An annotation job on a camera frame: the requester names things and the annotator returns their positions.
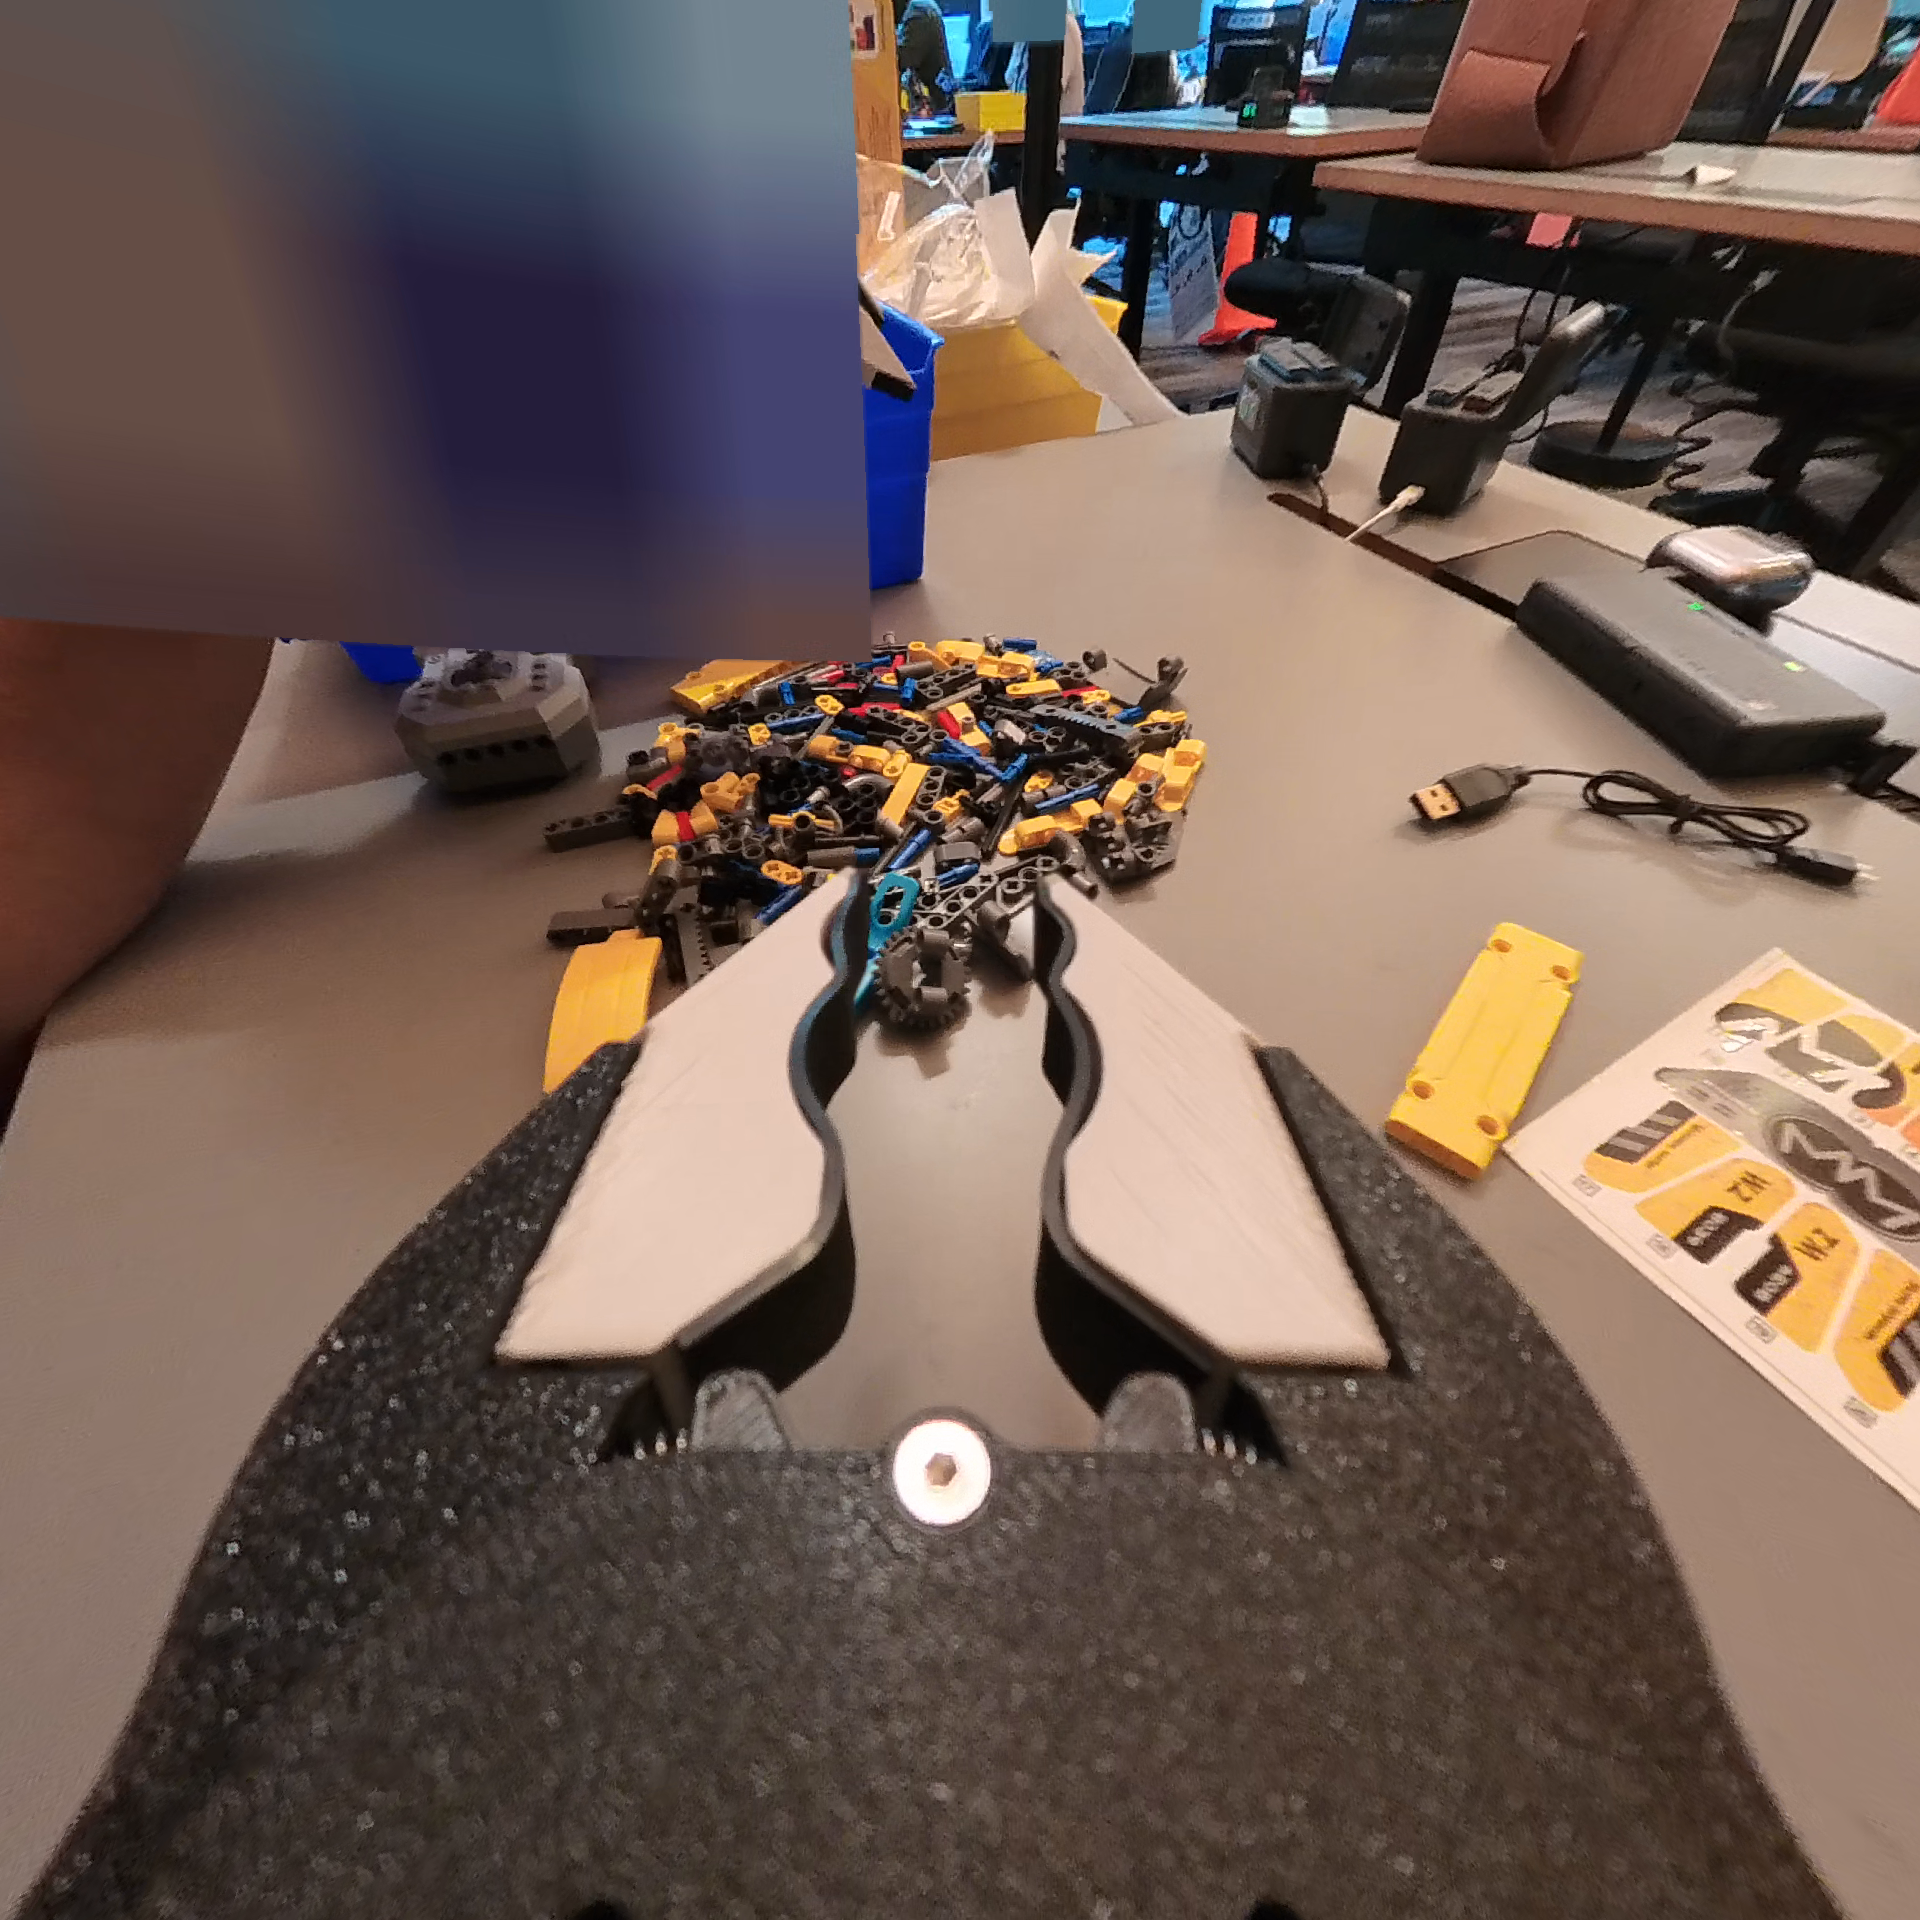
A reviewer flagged black phone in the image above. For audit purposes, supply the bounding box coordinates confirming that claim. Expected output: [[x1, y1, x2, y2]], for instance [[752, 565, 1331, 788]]
[[1312, 275, 1412, 408], [1506, 300, 1615, 436]]

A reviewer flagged blue plastic separator tool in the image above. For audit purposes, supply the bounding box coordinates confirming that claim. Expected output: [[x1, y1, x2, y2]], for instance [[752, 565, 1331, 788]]
[[855, 873, 921, 1004]]

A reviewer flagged black round stool base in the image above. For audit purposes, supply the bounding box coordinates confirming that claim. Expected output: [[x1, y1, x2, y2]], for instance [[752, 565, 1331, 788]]
[[1530, 420, 1681, 489]]

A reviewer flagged grey background table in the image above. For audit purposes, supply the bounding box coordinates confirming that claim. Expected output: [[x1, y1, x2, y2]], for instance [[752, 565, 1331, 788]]
[[1057, 105, 1426, 159], [1312, 142, 1920, 255]]

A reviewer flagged battery charger box with display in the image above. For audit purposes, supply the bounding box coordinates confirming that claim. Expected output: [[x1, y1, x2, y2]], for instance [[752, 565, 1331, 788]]
[[1231, 335, 1364, 483]]

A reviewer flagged clear plastic bag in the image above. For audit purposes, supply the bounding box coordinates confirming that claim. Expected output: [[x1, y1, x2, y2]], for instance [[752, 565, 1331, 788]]
[[857, 135, 1051, 331]]

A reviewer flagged black battery charger box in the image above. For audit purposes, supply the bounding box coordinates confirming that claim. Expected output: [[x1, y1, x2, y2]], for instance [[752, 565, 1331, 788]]
[[1377, 374, 1517, 517]]

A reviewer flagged person's left forearm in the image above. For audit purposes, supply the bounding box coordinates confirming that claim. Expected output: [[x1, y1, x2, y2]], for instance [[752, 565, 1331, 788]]
[[0, 619, 274, 1120]]

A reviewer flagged pile of toy building pieces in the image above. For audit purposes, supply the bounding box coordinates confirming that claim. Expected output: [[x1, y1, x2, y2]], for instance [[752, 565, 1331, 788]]
[[545, 631, 1210, 1038]]

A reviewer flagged black table cable flap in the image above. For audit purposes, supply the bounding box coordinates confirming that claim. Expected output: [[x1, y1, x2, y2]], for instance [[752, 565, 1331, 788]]
[[1432, 526, 1673, 607]]

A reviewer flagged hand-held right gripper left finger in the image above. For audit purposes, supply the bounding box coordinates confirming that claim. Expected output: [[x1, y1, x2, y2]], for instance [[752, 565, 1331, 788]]
[[496, 871, 875, 1453]]

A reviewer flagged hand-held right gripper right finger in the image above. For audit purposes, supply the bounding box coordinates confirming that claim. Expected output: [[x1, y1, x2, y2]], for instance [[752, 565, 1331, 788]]
[[1032, 873, 1393, 1449]]

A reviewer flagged black power hub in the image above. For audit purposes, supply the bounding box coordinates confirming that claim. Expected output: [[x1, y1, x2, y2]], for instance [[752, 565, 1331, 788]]
[[1515, 574, 1888, 776]]

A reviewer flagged brown bag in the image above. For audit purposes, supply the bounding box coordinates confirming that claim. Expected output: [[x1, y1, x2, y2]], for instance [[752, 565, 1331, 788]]
[[1418, 0, 1741, 169]]

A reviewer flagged yellow and black sticker sheet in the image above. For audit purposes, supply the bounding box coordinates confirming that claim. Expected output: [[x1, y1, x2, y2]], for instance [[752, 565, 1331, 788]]
[[1504, 948, 1920, 1469]]

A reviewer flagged black USB cable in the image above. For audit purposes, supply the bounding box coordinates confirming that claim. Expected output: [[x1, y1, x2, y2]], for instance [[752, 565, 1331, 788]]
[[1410, 760, 1877, 888]]

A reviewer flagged grey earbuds case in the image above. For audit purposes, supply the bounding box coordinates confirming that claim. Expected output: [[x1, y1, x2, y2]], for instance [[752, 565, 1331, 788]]
[[1645, 528, 1816, 615]]

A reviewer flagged blue plastic bin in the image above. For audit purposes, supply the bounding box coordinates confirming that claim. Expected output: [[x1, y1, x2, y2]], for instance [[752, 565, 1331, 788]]
[[344, 300, 944, 683]]

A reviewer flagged orange traffic cone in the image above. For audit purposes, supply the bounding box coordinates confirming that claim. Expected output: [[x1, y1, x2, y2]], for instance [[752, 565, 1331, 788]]
[[1201, 209, 1297, 350]]

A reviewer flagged yellow perforated toy panel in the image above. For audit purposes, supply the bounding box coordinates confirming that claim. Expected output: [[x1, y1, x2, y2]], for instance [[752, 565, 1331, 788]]
[[1383, 920, 1584, 1177]]

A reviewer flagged grey toy motor hub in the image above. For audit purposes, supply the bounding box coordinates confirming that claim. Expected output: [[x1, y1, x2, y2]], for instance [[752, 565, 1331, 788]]
[[394, 647, 602, 792]]

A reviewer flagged yellow curved toy panel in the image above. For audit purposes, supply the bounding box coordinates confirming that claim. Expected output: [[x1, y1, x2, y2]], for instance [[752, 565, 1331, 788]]
[[545, 929, 664, 1095]]

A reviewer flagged white paper sheet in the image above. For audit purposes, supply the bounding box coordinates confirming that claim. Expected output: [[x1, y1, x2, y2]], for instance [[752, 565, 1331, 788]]
[[983, 201, 1186, 429]]

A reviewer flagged black office chair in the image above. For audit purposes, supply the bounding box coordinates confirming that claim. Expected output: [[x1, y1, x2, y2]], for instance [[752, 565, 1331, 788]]
[[1224, 259, 1353, 344]]

